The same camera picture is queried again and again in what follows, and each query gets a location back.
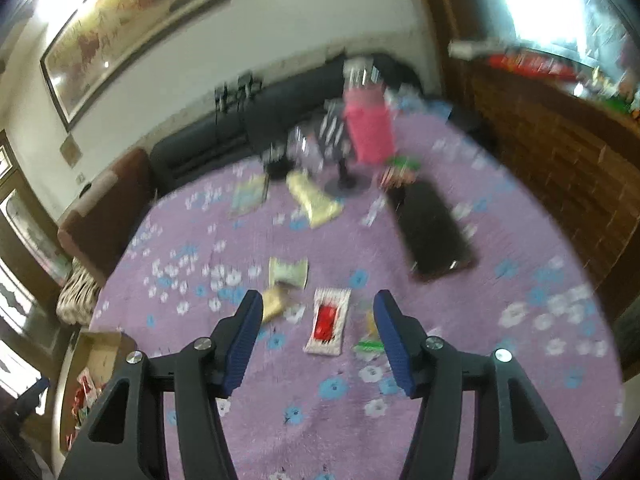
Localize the clear plastic bags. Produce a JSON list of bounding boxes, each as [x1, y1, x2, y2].
[[287, 104, 352, 172]]

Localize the black sofa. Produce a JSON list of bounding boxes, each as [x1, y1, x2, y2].
[[149, 51, 417, 197]]

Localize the brown armchair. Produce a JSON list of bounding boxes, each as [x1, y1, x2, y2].
[[57, 147, 157, 282]]

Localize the black stand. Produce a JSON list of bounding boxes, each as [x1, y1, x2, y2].
[[324, 157, 369, 197]]

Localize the white packet with red print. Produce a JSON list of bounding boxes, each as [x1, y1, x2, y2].
[[303, 287, 354, 356]]

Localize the long gold packet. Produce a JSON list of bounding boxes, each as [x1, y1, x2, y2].
[[285, 169, 344, 229]]

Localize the pink bottle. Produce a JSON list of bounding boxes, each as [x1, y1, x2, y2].
[[342, 57, 396, 166]]

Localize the framed wall painting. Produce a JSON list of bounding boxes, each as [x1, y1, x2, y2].
[[39, 0, 232, 132]]

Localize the black phone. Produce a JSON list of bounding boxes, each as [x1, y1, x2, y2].
[[387, 180, 477, 282]]

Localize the light blue packet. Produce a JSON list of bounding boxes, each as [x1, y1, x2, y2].
[[229, 174, 269, 219]]

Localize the dark red snack packet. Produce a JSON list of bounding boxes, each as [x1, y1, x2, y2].
[[72, 367, 102, 431]]

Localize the green and red packet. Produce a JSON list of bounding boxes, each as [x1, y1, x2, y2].
[[379, 156, 422, 189]]

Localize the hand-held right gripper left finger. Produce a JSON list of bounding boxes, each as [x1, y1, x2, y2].
[[59, 290, 265, 480]]

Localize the window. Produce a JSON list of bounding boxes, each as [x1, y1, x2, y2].
[[477, 0, 640, 78]]

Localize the cardboard box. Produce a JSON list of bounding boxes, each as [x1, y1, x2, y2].
[[57, 330, 139, 457]]

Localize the black round container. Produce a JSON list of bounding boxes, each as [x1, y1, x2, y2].
[[264, 157, 294, 182]]

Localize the small orange candy packet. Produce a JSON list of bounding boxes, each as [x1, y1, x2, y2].
[[355, 309, 386, 357]]

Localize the purple floral blanket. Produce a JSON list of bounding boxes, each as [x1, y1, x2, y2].
[[90, 107, 626, 480]]

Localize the red box on sill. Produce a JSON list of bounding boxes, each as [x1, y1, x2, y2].
[[486, 51, 578, 82]]

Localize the tan cracker packet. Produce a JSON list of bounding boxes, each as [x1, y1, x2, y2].
[[260, 287, 292, 324]]

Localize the wooden glazed door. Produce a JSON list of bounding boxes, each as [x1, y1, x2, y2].
[[0, 129, 73, 401]]

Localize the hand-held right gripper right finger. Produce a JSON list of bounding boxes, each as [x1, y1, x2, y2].
[[374, 289, 581, 480]]

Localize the pale green snack packet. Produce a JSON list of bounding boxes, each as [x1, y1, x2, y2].
[[268, 257, 310, 290]]

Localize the zebra patterned cushion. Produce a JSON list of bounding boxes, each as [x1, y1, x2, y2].
[[55, 264, 102, 327]]

